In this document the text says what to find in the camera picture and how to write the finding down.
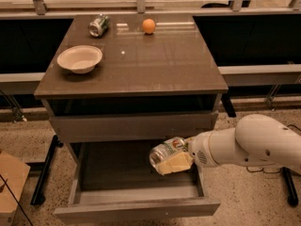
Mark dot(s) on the orange fruit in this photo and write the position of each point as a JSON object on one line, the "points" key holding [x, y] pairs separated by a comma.
{"points": [[148, 26]]}

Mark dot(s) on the green silver soda can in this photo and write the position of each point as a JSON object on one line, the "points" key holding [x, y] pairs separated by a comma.
{"points": [[99, 25]]}

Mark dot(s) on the green 7up can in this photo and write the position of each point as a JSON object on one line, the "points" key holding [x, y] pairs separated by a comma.
{"points": [[167, 148]]}

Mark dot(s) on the dark grey drawer cabinet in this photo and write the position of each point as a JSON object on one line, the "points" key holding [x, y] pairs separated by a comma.
{"points": [[170, 72]]}

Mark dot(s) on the cardboard box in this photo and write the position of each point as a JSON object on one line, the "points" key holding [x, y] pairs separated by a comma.
{"points": [[13, 173]]}

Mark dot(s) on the black table leg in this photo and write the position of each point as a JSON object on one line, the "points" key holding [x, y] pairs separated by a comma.
{"points": [[292, 195], [38, 197]]}

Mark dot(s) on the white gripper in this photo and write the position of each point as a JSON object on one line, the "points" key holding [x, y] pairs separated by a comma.
{"points": [[199, 151]]}

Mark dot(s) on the closed grey top drawer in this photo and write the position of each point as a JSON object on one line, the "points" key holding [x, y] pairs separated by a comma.
{"points": [[72, 129]]}

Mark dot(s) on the white paper bowl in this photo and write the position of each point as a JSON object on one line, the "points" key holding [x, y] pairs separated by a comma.
{"points": [[80, 59]]}

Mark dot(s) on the black table leg left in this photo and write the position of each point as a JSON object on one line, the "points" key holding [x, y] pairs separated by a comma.
{"points": [[38, 197]]}

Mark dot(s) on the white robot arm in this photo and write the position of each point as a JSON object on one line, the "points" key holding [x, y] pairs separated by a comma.
{"points": [[256, 141]]}

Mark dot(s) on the open grey middle drawer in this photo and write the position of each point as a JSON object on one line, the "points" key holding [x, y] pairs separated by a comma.
{"points": [[114, 181]]}

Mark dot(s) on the black table leg right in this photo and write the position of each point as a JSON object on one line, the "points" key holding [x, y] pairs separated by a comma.
{"points": [[292, 195]]}

